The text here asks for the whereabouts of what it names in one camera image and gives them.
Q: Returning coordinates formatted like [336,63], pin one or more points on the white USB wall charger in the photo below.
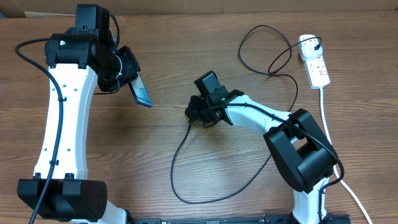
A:
[310,47]

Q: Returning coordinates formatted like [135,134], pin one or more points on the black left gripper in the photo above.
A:
[132,66]

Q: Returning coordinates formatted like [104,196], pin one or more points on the blue screen smartphone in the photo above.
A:
[139,92]

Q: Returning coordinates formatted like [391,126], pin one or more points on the brown cardboard backdrop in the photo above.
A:
[20,8]

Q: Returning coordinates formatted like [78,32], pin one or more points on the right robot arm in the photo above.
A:
[303,156]

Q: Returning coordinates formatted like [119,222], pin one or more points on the white power strip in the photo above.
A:
[317,73]

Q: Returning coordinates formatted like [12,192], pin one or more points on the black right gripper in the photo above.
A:
[195,114]

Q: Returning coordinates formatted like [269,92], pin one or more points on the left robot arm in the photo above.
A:
[85,57]

